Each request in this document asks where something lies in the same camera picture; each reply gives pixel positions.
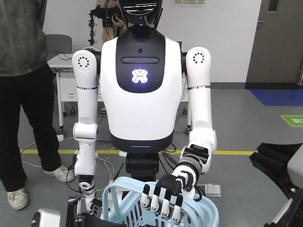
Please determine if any person in dark trousers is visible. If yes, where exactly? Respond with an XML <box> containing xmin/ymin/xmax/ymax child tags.
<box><xmin>0</xmin><ymin>0</ymin><xmax>74</xmax><ymax>210</ymax></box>

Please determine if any light blue plastic basket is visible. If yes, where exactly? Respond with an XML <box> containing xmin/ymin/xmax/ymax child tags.
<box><xmin>101</xmin><ymin>177</ymin><xmax>219</xmax><ymax>227</ymax></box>

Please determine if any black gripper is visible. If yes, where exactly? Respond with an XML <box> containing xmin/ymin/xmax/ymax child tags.
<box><xmin>249</xmin><ymin>143</ymin><xmax>303</xmax><ymax>227</ymax></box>

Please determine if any grey foot pedal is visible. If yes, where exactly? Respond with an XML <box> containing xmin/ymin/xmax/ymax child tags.
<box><xmin>197</xmin><ymin>183</ymin><xmax>222</xmax><ymax>197</ymax></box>

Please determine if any grey office chair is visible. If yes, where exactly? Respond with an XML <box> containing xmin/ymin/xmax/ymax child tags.
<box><xmin>46</xmin><ymin>34</ymin><xmax>72</xmax><ymax>60</ymax></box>

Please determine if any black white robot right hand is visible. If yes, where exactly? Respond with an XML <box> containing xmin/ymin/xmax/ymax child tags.
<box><xmin>85</xmin><ymin>192</ymin><xmax>102</xmax><ymax>216</ymax></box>

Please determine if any person with camera rig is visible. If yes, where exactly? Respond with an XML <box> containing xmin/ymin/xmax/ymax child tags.
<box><xmin>89</xmin><ymin>0</ymin><xmax>126</xmax><ymax>46</ymax></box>

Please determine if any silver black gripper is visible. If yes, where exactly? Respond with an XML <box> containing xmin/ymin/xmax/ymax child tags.
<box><xmin>31</xmin><ymin>196</ymin><xmax>111</xmax><ymax>227</ymax></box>

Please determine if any black white robot left hand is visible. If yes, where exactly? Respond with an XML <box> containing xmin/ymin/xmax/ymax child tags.
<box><xmin>140</xmin><ymin>171</ymin><xmax>196</xmax><ymax>224</ymax></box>

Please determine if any white folding table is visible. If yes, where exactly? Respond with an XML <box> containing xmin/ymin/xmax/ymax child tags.
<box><xmin>47</xmin><ymin>52</ymin><xmax>192</xmax><ymax>133</ymax></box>

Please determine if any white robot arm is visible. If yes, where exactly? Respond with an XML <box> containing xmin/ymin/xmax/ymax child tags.
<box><xmin>72</xmin><ymin>50</ymin><xmax>219</xmax><ymax>227</ymax></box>
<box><xmin>66</xmin><ymin>41</ymin><xmax>219</xmax><ymax>227</ymax></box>

